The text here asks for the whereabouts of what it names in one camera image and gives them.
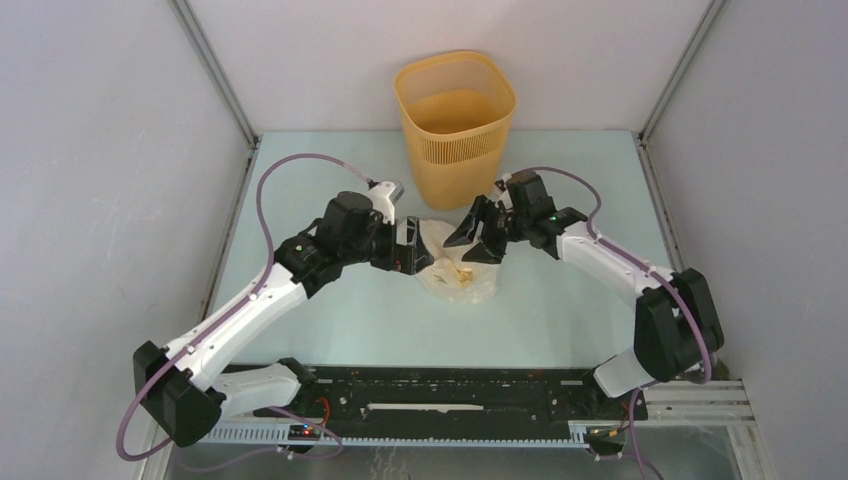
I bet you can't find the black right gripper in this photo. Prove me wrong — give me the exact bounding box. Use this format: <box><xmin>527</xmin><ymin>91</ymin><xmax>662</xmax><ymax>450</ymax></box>
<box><xmin>445</xmin><ymin>193</ymin><xmax>532</xmax><ymax>265</ymax></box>

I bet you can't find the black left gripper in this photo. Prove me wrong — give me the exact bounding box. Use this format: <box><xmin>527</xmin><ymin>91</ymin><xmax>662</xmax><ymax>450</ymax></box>
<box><xmin>342</xmin><ymin>210</ymin><xmax>433</xmax><ymax>275</ymax></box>

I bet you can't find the translucent cream trash bag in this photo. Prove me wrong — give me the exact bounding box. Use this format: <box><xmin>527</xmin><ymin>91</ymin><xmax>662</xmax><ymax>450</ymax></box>
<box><xmin>414</xmin><ymin>219</ymin><xmax>500</xmax><ymax>304</ymax></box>

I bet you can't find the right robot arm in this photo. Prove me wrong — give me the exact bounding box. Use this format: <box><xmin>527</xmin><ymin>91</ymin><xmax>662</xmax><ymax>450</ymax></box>
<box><xmin>444</xmin><ymin>167</ymin><xmax>724</xmax><ymax>418</ymax></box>

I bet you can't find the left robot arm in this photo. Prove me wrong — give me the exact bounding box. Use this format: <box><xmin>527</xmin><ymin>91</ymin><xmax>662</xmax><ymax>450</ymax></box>
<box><xmin>133</xmin><ymin>181</ymin><xmax>433</xmax><ymax>447</ymax></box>

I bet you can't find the orange plastic trash bin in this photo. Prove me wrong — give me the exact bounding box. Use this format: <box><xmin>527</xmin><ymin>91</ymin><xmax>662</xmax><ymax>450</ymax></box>
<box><xmin>394</xmin><ymin>50</ymin><xmax>517</xmax><ymax>210</ymax></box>

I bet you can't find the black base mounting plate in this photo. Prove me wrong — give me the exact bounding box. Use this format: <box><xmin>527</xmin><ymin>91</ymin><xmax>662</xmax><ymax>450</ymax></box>
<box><xmin>287</xmin><ymin>366</ymin><xmax>648</xmax><ymax>442</ymax></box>

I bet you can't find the left controller board with LEDs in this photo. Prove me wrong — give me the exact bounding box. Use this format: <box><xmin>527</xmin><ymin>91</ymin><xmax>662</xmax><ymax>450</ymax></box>
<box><xmin>287</xmin><ymin>424</ymin><xmax>322</xmax><ymax>441</ymax></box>

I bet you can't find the right controller board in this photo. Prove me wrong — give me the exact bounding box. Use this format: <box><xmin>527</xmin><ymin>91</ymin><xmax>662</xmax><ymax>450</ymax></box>
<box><xmin>585</xmin><ymin>428</ymin><xmax>627</xmax><ymax>441</ymax></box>

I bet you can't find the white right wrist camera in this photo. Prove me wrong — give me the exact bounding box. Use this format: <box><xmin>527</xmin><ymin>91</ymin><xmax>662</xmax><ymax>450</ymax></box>
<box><xmin>492</xmin><ymin>173</ymin><xmax>513</xmax><ymax>210</ymax></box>

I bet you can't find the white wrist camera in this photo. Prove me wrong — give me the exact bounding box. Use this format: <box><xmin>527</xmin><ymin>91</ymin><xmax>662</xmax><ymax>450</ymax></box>
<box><xmin>492</xmin><ymin>173</ymin><xmax>513</xmax><ymax>210</ymax></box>
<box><xmin>366</xmin><ymin>180</ymin><xmax>404</xmax><ymax>225</ymax></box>

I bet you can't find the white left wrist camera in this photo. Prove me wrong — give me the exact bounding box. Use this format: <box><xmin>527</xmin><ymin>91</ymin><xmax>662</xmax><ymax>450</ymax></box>
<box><xmin>366</xmin><ymin>180</ymin><xmax>404</xmax><ymax>225</ymax></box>

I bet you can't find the aluminium frame rail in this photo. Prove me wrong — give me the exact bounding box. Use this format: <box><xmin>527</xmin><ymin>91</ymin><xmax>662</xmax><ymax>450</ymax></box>
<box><xmin>135</xmin><ymin>132</ymin><xmax>780</xmax><ymax>480</ymax></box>

